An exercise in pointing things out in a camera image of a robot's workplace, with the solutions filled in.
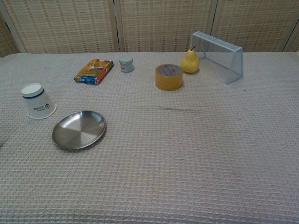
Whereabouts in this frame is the yellow packing tape roll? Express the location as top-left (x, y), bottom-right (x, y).
top-left (155, 63), bottom-right (184, 91)

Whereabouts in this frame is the small white jar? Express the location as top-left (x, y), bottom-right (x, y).
top-left (119, 56), bottom-right (135, 73)

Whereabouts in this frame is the woven folding screen panel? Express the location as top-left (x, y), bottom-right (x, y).
top-left (0, 4), bottom-right (25, 58)
top-left (211, 0), bottom-right (299, 53)
top-left (283, 25), bottom-right (299, 53)
top-left (0, 0), bottom-right (120, 54)
top-left (114, 0), bottom-right (219, 53)

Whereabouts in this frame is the colourful flat cardboard box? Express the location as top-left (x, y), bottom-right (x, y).
top-left (73, 58), bottom-right (114, 86)

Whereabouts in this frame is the round steel plate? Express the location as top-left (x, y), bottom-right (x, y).
top-left (52, 110), bottom-right (107, 151)

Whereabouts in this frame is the beige waffle weave tablecloth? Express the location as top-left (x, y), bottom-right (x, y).
top-left (0, 51), bottom-right (299, 224)

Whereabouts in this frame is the white paper cup blue print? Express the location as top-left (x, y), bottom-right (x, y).
top-left (21, 83), bottom-right (57, 120)

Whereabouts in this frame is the yellow pear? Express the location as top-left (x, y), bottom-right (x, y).
top-left (181, 46), bottom-right (200, 74)

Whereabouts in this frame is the small grey goal frame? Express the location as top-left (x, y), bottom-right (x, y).
top-left (189, 31), bottom-right (244, 84)

